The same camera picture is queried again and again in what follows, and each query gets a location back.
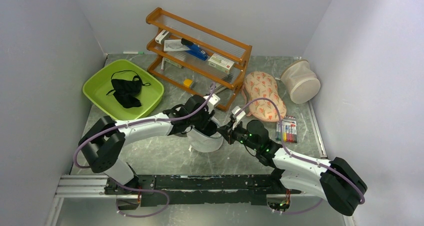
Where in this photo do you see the white green small box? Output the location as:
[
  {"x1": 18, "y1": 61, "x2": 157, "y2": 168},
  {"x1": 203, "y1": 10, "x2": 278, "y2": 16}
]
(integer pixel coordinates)
[{"x1": 207, "y1": 53, "x2": 235, "y2": 74}]

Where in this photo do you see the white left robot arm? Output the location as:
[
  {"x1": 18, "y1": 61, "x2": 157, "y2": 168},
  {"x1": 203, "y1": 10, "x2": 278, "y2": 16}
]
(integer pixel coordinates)
[{"x1": 77, "y1": 94, "x2": 224, "y2": 194}]

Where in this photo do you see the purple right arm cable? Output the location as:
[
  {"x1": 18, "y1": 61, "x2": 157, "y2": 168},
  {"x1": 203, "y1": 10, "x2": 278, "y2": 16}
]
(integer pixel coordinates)
[{"x1": 243, "y1": 97, "x2": 366, "y2": 206}]

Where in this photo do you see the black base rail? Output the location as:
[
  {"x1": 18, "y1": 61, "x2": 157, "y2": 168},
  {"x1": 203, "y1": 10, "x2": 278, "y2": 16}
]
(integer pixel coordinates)
[{"x1": 104, "y1": 174, "x2": 300, "y2": 208}]

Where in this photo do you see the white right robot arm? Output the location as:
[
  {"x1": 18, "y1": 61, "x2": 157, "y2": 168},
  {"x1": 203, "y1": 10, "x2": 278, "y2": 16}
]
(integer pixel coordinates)
[{"x1": 217, "y1": 120, "x2": 368, "y2": 216}]

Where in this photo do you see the green plastic basin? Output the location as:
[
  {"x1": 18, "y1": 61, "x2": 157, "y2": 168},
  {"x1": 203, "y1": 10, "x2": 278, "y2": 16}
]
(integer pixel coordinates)
[{"x1": 82, "y1": 59, "x2": 165, "y2": 120}]

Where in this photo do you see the orange wooden shelf rack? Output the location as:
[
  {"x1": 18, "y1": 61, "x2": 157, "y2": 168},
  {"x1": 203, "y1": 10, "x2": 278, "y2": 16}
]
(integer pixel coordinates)
[{"x1": 145, "y1": 7, "x2": 252, "y2": 111}]

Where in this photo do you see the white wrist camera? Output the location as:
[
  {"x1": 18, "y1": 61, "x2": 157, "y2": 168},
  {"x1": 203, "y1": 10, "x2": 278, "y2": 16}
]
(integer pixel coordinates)
[
  {"x1": 230, "y1": 106, "x2": 246, "y2": 130},
  {"x1": 203, "y1": 94, "x2": 221, "y2": 113}
]

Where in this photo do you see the green white marker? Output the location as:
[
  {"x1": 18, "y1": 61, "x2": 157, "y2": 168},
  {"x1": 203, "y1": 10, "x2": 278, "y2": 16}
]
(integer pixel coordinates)
[{"x1": 123, "y1": 51, "x2": 144, "y2": 54}]

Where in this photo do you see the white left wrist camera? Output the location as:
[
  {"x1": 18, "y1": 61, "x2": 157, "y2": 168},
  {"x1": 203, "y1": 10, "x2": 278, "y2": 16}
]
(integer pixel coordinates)
[{"x1": 203, "y1": 94, "x2": 221, "y2": 113}]

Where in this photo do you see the beige cylindrical laundry bag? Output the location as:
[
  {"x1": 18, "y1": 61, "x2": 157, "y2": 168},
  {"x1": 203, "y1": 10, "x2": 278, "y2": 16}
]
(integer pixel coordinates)
[{"x1": 280, "y1": 59, "x2": 321, "y2": 104}]

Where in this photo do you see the floral pink laundry bag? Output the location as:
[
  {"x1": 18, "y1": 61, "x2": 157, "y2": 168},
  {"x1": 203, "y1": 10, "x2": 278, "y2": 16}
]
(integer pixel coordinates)
[{"x1": 242, "y1": 71, "x2": 287, "y2": 122}]

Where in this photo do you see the black bra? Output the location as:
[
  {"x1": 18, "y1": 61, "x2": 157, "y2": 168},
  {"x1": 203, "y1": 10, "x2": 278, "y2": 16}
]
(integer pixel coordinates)
[{"x1": 106, "y1": 70, "x2": 151, "y2": 109}]

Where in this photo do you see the pack of coloured markers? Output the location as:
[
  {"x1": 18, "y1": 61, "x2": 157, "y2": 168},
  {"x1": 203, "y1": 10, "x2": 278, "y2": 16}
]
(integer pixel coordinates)
[{"x1": 275, "y1": 116, "x2": 298, "y2": 143}]

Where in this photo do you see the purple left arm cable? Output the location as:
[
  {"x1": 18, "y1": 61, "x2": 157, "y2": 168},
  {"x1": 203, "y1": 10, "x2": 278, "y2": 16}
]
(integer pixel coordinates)
[{"x1": 72, "y1": 83, "x2": 217, "y2": 170}]

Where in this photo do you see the blue stapler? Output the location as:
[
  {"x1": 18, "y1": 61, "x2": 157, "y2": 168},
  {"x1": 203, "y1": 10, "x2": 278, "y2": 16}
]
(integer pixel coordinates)
[{"x1": 181, "y1": 38, "x2": 208, "y2": 61}]

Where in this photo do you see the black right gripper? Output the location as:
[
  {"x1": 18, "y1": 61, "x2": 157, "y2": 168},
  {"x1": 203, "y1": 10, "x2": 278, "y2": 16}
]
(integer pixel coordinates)
[{"x1": 216, "y1": 118, "x2": 259, "y2": 152}]

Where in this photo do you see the white mesh laundry bag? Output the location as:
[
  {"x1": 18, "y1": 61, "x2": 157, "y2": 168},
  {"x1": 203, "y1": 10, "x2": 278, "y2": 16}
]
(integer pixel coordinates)
[{"x1": 187, "y1": 117, "x2": 224, "y2": 153}]

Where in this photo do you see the white small device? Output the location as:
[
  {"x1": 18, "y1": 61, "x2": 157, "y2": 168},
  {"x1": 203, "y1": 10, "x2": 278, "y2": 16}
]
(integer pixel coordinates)
[{"x1": 154, "y1": 30, "x2": 171, "y2": 44}]

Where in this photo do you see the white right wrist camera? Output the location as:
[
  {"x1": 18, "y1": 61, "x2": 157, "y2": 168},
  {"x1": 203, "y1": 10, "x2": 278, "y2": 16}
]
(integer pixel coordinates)
[{"x1": 230, "y1": 106, "x2": 246, "y2": 130}]

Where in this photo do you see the white paper card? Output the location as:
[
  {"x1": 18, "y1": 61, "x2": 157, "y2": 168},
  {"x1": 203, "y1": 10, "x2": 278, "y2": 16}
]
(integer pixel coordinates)
[{"x1": 163, "y1": 39, "x2": 189, "y2": 52}]

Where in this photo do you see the grey stapler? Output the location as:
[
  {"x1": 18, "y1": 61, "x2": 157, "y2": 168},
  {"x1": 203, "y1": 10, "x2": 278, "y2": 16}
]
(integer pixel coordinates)
[{"x1": 214, "y1": 85, "x2": 227, "y2": 94}]

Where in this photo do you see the yellow grey eraser block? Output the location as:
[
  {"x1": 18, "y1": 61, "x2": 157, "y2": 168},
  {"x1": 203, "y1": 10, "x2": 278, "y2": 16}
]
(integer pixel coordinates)
[{"x1": 183, "y1": 79, "x2": 194, "y2": 88}]

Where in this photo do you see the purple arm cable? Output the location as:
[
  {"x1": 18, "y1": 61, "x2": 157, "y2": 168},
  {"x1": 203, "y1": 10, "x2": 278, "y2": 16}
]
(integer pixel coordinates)
[
  {"x1": 243, "y1": 97, "x2": 366, "y2": 206},
  {"x1": 72, "y1": 83, "x2": 217, "y2": 170}
]

